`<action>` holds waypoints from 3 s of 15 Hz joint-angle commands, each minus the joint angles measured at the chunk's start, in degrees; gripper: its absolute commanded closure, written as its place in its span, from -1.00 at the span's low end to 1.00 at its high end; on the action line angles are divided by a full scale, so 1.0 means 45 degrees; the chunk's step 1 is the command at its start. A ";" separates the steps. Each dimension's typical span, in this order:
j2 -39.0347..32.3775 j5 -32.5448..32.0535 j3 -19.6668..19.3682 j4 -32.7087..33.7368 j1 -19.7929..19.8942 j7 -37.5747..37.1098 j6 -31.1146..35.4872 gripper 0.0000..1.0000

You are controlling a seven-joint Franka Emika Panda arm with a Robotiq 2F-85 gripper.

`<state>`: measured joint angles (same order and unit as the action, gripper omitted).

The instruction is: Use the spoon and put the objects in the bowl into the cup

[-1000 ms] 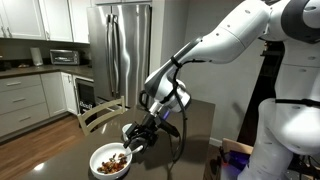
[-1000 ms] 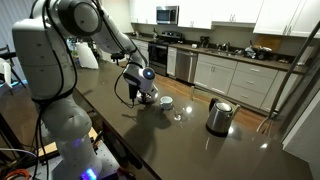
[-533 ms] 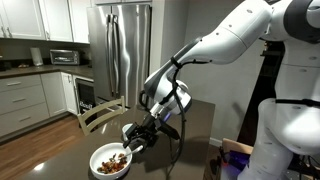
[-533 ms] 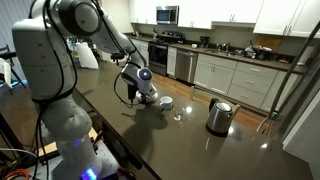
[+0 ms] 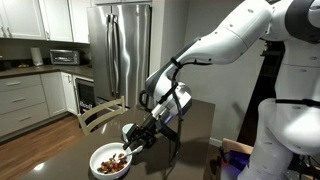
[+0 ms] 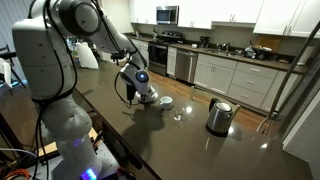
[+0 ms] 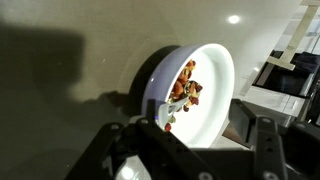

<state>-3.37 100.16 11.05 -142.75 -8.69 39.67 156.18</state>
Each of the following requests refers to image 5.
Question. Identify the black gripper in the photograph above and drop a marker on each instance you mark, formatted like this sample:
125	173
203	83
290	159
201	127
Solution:
141	131

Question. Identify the white plastic spoon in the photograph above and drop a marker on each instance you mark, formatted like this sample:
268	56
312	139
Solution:
136	150

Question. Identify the mixed nuts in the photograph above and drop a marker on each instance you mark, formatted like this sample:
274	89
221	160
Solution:
111	166

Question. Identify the white bowl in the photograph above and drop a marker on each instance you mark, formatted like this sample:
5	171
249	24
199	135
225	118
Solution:
100	156

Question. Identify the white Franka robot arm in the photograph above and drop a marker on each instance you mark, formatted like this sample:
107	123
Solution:
233	36

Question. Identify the light wooden chair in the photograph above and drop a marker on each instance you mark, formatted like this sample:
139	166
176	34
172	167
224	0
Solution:
100	108

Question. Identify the black wine cooler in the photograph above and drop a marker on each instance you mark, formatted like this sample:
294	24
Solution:
86	96

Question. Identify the stainless steel refrigerator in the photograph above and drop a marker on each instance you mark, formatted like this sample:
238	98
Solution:
126	50

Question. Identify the wooden box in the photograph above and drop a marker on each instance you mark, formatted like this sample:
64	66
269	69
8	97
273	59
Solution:
233	146

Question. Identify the silver toaster oven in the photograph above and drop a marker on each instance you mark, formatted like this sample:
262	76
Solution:
65	57

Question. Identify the dark kitchen countertop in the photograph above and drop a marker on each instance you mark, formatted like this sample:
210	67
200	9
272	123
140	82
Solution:
50	70

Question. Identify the white lower cabinets with drawers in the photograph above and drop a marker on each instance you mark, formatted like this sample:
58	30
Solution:
23	100

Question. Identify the white paper towel roll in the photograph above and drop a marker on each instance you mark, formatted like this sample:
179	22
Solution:
36	56

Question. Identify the white upper cabinets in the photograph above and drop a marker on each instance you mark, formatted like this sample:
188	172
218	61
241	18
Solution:
26	16

